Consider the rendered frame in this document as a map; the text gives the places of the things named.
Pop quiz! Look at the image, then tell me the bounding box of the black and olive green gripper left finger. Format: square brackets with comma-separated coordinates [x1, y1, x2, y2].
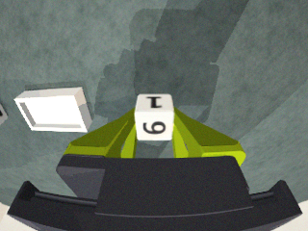
[64, 108, 138, 158]

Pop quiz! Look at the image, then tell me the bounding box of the white number cube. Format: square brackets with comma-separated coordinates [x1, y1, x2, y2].
[0, 104, 8, 125]
[135, 94, 174, 140]

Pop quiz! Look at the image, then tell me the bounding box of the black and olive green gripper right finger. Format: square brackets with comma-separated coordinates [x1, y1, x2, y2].
[172, 107, 245, 166]

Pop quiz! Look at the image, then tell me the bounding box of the beige open-top tray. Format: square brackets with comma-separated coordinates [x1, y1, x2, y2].
[14, 88, 92, 132]

